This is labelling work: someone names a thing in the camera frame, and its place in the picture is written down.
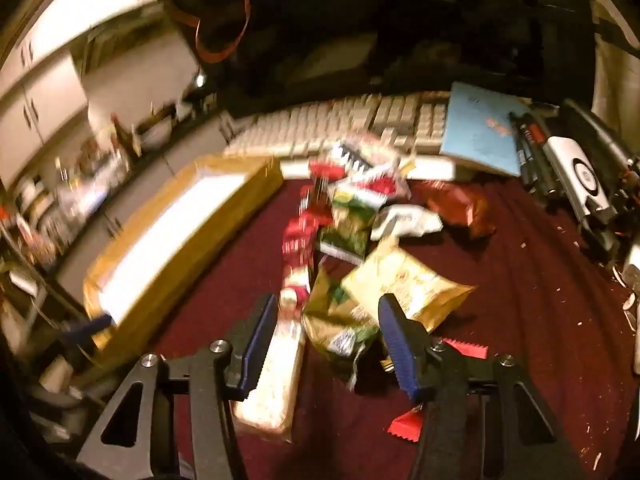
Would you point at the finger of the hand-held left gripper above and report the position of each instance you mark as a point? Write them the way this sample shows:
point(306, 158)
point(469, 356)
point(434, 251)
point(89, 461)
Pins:
point(85, 328)

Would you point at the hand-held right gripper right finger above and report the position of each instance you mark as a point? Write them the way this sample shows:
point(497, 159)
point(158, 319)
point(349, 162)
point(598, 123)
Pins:
point(400, 345)

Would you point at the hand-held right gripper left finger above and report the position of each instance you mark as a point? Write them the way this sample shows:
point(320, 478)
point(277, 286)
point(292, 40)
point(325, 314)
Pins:
point(257, 345)

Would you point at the long pale snack packet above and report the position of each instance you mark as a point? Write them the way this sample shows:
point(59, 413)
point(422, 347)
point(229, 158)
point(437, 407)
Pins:
point(280, 360)

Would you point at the red black candy packet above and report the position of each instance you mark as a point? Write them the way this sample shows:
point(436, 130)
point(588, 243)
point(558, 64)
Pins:
point(465, 349)

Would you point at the gold chips packet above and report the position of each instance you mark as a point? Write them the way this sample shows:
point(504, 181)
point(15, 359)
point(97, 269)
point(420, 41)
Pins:
point(410, 280)

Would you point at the green gold snack packet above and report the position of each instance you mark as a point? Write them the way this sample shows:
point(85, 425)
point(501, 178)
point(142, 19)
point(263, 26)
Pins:
point(335, 320)

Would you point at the yellow cardboard box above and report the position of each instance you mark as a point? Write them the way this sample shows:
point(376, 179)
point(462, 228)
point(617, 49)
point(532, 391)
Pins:
point(165, 240)

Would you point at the white snack packet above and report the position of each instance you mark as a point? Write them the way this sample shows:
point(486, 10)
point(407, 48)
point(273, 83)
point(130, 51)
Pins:
point(410, 220)

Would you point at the dark red snack packet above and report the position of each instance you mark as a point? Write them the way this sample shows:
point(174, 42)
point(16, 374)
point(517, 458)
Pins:
point(465, 210)

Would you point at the gold-edged striped snack packet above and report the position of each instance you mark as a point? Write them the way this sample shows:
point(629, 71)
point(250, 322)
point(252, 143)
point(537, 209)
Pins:
point(355, 156)

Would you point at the white base cabinets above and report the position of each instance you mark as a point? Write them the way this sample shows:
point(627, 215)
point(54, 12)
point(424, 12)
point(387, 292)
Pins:
point(150, 180)

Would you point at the white paper sheet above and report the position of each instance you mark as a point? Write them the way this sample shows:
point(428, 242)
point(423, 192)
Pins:
point(435, 167)

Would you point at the metal bowl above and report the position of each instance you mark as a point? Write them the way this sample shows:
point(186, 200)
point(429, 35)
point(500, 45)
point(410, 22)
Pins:
point(156, 134)

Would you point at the white computer keyboard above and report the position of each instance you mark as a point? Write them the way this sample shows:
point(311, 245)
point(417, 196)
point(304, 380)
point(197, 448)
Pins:
point(310, 125)

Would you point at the light blue notebook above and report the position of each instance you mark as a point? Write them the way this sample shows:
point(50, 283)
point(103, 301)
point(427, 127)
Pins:
point(480, 130)

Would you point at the white black device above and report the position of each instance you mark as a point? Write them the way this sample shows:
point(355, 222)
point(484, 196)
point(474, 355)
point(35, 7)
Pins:
point(580, 175)

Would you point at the black red marker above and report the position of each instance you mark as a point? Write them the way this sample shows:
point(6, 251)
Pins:
point(530, 132)

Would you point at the black computer monitor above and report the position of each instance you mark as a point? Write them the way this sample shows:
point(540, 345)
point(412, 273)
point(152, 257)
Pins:
point(340, 55)

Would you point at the white wall cabinets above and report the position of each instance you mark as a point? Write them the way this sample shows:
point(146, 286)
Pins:
point(50, 60)

